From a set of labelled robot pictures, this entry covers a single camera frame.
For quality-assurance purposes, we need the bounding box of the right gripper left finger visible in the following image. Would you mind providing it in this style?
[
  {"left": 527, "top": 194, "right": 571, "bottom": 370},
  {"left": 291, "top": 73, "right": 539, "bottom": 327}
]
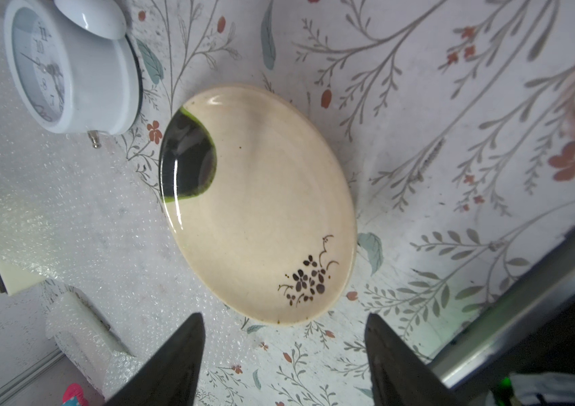
[{"left": 106, "top": 313, "right": 205, "bottom": 406}]

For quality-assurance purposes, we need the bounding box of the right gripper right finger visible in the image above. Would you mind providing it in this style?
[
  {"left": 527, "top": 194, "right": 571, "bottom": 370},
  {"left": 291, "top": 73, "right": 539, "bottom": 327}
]
[{"left": 364, "top": 314, "right": 463, "bottom": 405}]

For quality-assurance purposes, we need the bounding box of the bubble wrap sheet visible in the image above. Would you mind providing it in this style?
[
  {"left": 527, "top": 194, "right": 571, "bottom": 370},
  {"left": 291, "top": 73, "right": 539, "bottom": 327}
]
[{"left": 0, "top": 19, "right": 246, "bottom": 405}]

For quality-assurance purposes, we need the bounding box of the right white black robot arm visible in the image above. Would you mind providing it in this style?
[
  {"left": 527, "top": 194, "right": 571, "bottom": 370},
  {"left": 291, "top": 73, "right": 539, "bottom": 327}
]
[{"left": 108, "top": 313, "right": 575, "bottom": 405}]

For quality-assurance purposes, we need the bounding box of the cream box with dark lid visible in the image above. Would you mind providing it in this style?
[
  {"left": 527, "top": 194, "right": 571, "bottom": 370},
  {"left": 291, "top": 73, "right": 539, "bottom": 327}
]
[{"left": 0, "top": 260, "right": 45, "bottom": 296}]

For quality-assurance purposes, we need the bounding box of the small white round clock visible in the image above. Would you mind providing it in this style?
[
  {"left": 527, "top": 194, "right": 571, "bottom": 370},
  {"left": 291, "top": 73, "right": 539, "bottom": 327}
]
[{"left": 4, "top": 1, "right": 142, "bottom": 138}]

